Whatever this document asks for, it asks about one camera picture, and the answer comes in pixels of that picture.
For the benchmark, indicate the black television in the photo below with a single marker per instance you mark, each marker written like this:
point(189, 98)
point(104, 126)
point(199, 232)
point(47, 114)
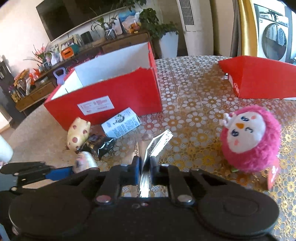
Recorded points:
point(60, 16)

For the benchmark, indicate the white blue small carton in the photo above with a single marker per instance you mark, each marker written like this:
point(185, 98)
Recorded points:
point(121, 124)

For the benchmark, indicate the framed photo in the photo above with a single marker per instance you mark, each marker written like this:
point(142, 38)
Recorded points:
point(66, 43)

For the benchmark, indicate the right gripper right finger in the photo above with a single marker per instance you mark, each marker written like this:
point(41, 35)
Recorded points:
point(171, 177)

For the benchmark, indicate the cartoon face egg toy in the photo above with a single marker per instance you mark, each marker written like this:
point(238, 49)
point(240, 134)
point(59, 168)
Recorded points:
point(84, 161)

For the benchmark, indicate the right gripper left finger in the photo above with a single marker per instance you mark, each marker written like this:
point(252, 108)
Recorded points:
point(117, 177)

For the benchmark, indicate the black snack packet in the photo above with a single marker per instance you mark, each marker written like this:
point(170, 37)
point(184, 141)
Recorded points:
point(97, 145)

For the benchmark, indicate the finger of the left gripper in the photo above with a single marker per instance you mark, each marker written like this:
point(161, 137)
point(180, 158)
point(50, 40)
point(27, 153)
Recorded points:
point(56, 174)

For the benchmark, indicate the wooden tv sideboard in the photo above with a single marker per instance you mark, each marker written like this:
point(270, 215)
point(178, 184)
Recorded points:
point(46, 82)

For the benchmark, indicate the red box lid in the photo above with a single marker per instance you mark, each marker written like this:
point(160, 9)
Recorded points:
point(260, 78)

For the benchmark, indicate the red cardboard box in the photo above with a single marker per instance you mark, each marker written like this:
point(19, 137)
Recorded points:
point(102, 87)

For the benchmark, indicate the white washing machine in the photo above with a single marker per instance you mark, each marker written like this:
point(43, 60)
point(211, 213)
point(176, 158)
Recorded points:
point(272, 31)

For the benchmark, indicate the silver foil snack bag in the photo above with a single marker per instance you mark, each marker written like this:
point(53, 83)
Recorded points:
point(149, 148)

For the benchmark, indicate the snack bags on sideboard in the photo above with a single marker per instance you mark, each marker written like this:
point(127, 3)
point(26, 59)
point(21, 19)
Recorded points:
point(130, 21)

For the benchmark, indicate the glass vase with plant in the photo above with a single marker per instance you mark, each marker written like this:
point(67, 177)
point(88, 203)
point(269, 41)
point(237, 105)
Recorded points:
point(105, 24)

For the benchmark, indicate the purple kettlebell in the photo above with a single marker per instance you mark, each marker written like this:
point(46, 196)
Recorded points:
point(60, 74)

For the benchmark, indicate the yellow curtain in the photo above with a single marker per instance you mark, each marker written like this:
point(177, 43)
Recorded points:
point(249, 29)

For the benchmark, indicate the red flower arrangement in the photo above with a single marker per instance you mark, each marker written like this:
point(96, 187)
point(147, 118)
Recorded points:
point(42, 56)

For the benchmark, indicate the pink plush bird toy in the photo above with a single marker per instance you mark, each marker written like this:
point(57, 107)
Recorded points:
point(251, 139)

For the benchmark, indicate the orange box on sideboard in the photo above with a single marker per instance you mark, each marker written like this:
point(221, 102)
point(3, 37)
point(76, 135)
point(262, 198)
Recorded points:
point(67, 53)

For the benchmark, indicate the white planter green plant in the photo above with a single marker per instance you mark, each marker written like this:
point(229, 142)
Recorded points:
point(164, 36)

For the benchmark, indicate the white tower air conditioner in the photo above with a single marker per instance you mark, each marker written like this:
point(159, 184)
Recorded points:
point(196, 19)

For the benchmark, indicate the black speaker box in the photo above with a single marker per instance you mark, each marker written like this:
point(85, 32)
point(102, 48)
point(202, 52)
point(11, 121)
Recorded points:
point(86, 37)

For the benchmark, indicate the spotted cream pig toy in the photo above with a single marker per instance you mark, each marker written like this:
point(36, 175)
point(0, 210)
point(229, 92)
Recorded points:
point(78, 134)

